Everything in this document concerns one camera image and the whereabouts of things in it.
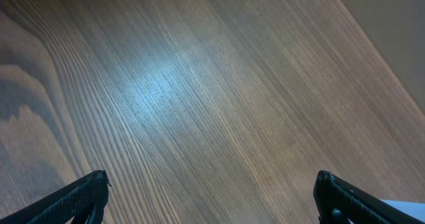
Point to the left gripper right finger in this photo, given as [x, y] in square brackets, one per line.
[341, 202]

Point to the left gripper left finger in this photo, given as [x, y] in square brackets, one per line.
[83, 201]

